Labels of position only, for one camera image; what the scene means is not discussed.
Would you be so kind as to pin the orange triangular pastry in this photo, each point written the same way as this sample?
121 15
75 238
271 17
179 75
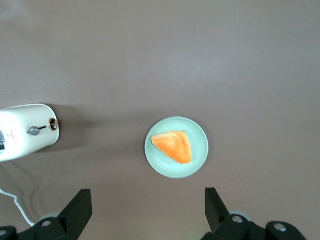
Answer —
175 146

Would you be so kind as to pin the white two-slot toaster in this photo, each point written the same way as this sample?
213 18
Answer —
25 140

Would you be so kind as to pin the light green round plate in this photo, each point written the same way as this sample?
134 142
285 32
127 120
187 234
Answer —
160 160

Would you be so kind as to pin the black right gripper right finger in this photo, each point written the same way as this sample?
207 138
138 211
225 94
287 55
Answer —
222 220

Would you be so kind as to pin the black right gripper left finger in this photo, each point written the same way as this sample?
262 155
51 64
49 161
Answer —
72 217

